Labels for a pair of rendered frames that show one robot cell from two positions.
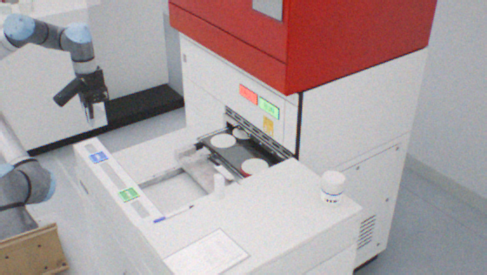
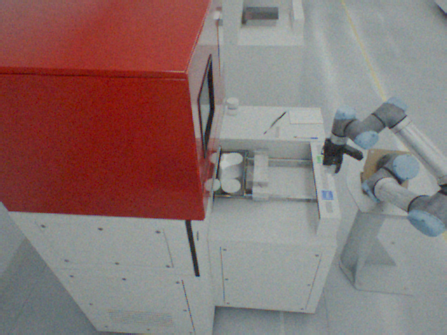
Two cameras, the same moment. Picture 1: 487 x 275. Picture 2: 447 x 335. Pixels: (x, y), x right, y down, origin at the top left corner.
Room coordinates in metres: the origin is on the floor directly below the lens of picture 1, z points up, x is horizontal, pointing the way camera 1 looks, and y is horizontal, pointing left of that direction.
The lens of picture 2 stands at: (2.61, 0.92, 2.21)
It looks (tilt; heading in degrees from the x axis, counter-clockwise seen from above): 44 degrees down; 222
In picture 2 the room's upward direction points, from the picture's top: 2 degrees counter-clockwise
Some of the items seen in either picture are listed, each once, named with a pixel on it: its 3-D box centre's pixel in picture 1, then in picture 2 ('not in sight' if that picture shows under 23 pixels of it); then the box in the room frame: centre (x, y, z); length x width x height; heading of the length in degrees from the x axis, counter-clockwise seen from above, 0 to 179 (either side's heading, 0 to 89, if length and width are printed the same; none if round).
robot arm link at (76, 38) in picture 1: (79, 41); (344, 121); (1.49, 0.53, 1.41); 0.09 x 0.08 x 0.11; 67
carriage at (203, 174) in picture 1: (206, 177); (260, 174); (1.50, 0.15, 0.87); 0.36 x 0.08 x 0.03; 36
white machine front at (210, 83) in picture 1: (232, 98); (208, 180); (1.82, 0.06, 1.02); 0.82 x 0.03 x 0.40; 36
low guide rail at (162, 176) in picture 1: (183, 167); (264, 196); (1.60, 0.24, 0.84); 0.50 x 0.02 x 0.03; 126
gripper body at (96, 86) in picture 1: (90, 85); (333, 151); (1.50, 0.52, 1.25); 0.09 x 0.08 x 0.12; 126
